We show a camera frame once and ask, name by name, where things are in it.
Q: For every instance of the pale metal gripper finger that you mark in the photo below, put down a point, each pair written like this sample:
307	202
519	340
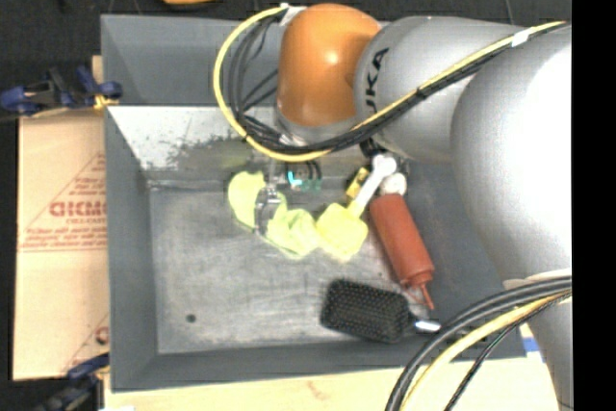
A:
276	199
262	216

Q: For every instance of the small yellow block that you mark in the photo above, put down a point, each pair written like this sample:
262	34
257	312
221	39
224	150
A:
357	187

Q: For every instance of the grey metal bin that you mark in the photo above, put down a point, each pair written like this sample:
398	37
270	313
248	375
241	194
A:
216	284

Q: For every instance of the red-brown squeeze bottle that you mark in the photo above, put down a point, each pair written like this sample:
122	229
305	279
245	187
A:
402	240

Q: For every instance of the black hairbrush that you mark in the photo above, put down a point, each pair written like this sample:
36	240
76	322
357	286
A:
366	310

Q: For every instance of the brown cardboard board red print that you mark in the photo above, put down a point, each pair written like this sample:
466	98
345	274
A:
58	293

